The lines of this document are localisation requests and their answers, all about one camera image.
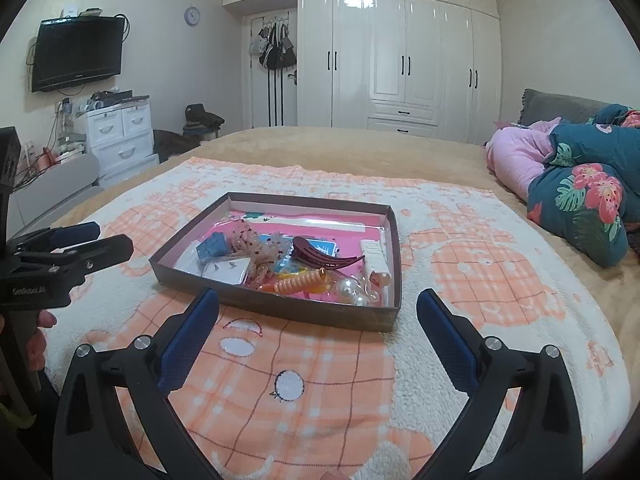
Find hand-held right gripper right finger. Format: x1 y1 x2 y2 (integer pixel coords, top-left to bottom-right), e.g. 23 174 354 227
411 287 598 480

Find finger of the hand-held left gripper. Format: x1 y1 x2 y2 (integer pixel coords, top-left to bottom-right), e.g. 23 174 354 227
14 221 101 257
30 234 135 288

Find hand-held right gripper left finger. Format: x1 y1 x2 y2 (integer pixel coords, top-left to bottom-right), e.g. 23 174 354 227
52 287 236 480

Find brown cardboard box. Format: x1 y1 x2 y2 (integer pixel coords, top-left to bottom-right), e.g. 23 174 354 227
149 191 402 333

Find white hair clip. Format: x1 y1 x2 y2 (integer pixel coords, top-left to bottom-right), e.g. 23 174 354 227
359 239 392 288

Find lace bow hair clip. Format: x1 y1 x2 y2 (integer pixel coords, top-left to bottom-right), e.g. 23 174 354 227
230 224 293 288

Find person's left hand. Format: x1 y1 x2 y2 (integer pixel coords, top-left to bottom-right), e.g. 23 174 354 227
22 309 57 362

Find white earring card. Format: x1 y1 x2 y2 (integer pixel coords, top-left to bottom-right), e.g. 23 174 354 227
202 258 251 286

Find small blue box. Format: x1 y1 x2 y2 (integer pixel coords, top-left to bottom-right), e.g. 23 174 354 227
196 232 233 263

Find white drawer cabinet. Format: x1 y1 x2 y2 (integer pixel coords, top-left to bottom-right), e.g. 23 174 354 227
82 95 160 178

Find orange checked blanket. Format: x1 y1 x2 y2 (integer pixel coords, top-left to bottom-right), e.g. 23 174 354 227
47 156 632 480

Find black set-top box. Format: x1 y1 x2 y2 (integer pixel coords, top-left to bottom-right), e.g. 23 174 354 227
89 90 135 106

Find dark red claw hair clip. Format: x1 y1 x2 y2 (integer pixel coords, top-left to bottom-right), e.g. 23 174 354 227
291 236 367 273

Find blue printed card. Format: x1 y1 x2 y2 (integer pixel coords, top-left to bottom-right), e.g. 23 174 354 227
270 232 341 261

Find dark bag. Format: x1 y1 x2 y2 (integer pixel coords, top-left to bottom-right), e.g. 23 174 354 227
182 103 225 136

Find black television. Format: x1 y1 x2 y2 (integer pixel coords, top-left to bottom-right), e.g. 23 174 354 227
29 16 124 93

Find teal floral quilt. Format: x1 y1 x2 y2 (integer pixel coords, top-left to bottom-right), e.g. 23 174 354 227
526 104 640 267

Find pink quilt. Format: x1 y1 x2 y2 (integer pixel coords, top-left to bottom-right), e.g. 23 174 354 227
485 116 563 201

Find tan bed cover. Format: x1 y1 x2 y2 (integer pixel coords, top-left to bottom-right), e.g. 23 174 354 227
50 126 640 411

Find white door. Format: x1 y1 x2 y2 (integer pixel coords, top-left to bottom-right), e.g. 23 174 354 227
243 12 301 128

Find hanging bags on door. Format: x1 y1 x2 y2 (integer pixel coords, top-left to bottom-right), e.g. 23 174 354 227
250 22 298 71

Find white wardrobe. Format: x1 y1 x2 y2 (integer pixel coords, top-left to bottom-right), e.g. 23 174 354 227
223 0 502 145

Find pearl flower hair tie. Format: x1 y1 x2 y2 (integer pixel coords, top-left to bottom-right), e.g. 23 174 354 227
334 277 383 307

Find orange spiral hair tie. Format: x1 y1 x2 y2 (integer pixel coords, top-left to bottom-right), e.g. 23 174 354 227
272 270 328 296

